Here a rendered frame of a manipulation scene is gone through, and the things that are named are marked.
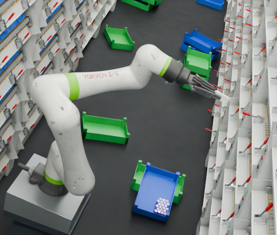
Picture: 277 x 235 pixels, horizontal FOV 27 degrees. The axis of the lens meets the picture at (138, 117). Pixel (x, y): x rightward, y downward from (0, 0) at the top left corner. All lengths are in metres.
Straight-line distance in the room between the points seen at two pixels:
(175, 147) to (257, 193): 1.80
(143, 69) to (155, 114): 1.85
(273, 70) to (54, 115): 1.05
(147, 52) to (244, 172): 0.71
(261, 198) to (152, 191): 1.31
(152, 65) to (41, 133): 1.49
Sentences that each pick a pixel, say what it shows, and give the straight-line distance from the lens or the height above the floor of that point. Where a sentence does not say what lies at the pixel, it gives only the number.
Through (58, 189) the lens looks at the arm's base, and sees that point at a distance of 2.64.
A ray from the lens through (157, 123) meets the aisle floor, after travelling 4.10.
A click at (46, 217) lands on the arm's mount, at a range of 2.62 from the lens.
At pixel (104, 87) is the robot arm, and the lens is 2.36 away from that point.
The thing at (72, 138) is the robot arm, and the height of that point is 0.86.
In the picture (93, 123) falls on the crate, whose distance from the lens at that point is 3.89.
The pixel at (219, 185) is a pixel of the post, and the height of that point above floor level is 0.38.
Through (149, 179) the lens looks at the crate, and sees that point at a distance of 3.41.
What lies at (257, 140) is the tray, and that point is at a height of 0.90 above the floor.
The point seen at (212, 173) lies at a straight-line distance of 3.62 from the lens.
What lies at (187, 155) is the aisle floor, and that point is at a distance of 3.87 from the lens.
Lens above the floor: 2.10
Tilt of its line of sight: 31 degrees down
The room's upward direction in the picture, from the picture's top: 17 degrees clockwise
